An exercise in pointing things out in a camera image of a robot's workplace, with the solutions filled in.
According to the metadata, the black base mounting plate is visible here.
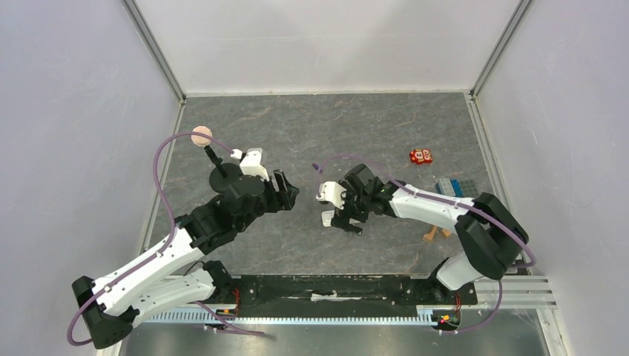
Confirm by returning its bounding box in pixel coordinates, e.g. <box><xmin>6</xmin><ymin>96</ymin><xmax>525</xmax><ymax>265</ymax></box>
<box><xmin>204</xmin><ymin>274</ymin><xmax>478</xmax><ymax>318</ymax></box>

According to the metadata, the wooden toy piece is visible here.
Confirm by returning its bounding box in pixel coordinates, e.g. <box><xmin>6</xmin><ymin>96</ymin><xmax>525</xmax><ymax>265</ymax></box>
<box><xmin>423</xmin><ymin>225</ymin><xmax>452</xmax><ymax>241</ymax></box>

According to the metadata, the white remote control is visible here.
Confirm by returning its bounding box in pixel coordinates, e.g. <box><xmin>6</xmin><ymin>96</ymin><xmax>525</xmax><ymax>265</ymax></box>
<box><xmin>321</xmin><ymin>210</ymin><xmax>335</xmax><ymax>227</ymax></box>

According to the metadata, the blue grey toy brick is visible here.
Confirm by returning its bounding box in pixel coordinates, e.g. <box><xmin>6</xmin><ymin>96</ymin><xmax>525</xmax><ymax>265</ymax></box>
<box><xmin>435</xmin><ymin>178</ymin><xmax>464</xmax><ymax>197</ymax></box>

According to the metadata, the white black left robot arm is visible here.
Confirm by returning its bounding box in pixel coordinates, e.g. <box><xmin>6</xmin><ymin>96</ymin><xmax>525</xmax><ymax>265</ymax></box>
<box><xmin>72</xmin><ymin>170</ymin><xmax>300</xmax><ymax>349</ymax></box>

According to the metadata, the grey studded baseplate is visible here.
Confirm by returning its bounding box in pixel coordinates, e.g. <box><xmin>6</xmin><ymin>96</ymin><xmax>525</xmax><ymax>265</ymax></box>
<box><xmin>451</xmin><ymin>179</ymin><xmax>480</xmax><ymax>199</ymax></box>

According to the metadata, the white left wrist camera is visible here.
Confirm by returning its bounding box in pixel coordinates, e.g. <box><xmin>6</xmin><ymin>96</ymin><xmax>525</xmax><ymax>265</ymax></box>
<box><xmin>230</xmin><ymin>148</ymin><xmax>270</xmax><ymax>182</ymax></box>

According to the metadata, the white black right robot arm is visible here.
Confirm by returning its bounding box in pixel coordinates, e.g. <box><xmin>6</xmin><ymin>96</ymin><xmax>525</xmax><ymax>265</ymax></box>
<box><xmin>317</xmin><ymin>164</ymin><xmax>529</xmax><ymax>303</ymax></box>

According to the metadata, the white slotted cable duct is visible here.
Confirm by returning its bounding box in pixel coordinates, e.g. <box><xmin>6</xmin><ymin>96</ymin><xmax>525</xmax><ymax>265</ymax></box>
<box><xmin>142</xmin><ymin>307</ymin><xmax>435</xmax><ymax>326</ymax></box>

